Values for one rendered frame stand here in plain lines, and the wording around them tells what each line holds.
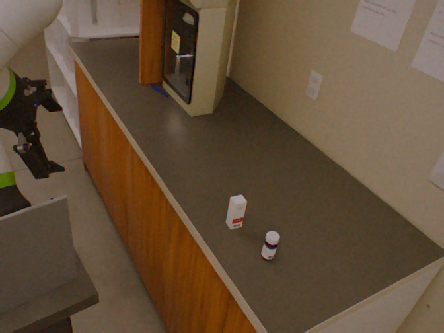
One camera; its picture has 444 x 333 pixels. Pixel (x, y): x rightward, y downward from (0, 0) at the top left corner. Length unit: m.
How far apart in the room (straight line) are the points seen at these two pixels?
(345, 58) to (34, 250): 1.23
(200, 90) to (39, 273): 1.03
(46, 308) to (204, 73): 1.08
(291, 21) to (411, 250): 1.04
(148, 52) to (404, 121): 1.17
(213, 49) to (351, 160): 0.71
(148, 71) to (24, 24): 1.47
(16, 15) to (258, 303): 0.83
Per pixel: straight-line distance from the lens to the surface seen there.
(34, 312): 1.07
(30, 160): 0.78
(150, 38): 1.96
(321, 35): 1.70
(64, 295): 1.08
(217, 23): 1.65
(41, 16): 0.59
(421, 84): 1.43
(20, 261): 0.98
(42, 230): 0.95
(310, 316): 1.10
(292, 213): 1.35
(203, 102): 1.76
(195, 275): 1.42
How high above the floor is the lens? 1.80
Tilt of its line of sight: 36 degrees down
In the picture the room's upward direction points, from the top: 9 degrees clockwise
